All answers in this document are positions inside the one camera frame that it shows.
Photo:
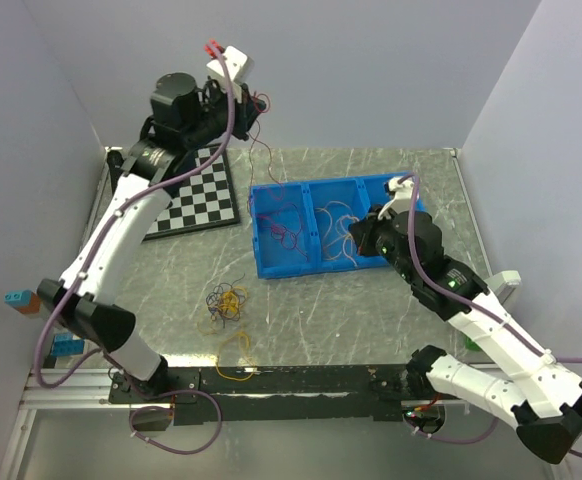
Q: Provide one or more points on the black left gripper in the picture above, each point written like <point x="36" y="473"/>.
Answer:
<point x="247" y="109"/>

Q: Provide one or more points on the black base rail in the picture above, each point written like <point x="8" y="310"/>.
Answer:
<point x="381" y="392"/>

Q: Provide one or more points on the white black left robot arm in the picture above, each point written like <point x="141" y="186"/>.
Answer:
<point x="82" y="300"/>

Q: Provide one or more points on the blue three-compartment plastic bin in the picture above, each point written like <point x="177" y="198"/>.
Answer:
<point x="301" y="228"/>

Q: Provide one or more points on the white grey stand device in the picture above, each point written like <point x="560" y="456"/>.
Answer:
<point x="506" y="285"/>

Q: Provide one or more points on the blue orange toy block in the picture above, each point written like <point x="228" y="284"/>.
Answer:
<point x="26" y="302"/>

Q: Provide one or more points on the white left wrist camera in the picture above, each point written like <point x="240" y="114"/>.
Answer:
<point x="238" y="64"/>

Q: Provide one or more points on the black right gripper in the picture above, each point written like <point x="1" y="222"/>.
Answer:
<point x="363" y="232"/>

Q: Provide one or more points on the black white chessboard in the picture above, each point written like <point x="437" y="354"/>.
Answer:
<point x="204" y="201"/>

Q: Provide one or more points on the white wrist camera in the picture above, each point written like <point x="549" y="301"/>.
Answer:
<point x="238" y="64"/>
<point x="400" y="190"/>

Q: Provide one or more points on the green small plastic piece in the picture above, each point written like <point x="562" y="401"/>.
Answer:
<point x="471" y="345"/>

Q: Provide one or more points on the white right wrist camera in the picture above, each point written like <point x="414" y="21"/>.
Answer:
<point x="400" y="190"/>

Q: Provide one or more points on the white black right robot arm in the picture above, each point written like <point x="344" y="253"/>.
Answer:
<point x="539" y="397"/>

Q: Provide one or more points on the black marker orange cap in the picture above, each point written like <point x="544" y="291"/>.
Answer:
<point x="114" y="161"/>

